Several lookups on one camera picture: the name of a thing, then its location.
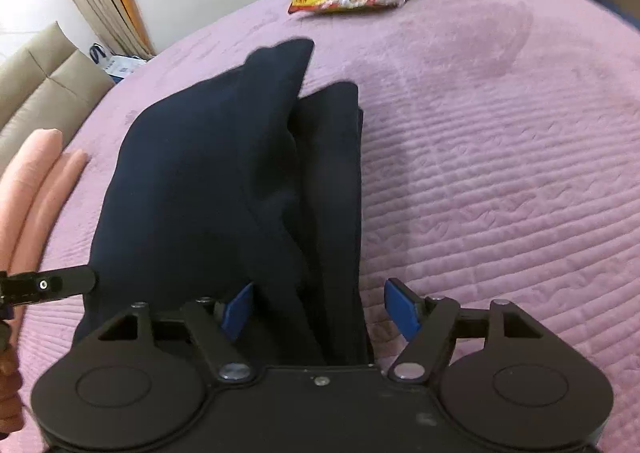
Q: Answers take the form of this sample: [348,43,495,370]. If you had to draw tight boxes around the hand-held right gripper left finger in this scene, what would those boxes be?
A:
[97,282,256,381]

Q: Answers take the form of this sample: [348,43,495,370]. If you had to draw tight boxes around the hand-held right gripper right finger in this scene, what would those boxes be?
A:
[384,278,548,381]

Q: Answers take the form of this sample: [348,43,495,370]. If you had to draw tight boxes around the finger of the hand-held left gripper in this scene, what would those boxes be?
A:
[0,266,99,307]

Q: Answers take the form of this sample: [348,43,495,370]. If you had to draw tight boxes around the dark navy garment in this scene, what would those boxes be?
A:
[72,37,377,369]

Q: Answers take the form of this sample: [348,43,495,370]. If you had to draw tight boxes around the person's left hand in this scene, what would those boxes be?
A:
[0,128,91,276]

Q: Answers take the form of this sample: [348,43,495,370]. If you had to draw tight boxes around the pink quilted bed blanket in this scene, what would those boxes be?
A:
[10,0,640,453]

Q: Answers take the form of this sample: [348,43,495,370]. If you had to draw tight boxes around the beige padded headboard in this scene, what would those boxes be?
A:
[0,22,116,179]

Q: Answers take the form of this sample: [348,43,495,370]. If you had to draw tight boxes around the blue and white paper bag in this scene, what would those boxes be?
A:
[90,42,147,84]

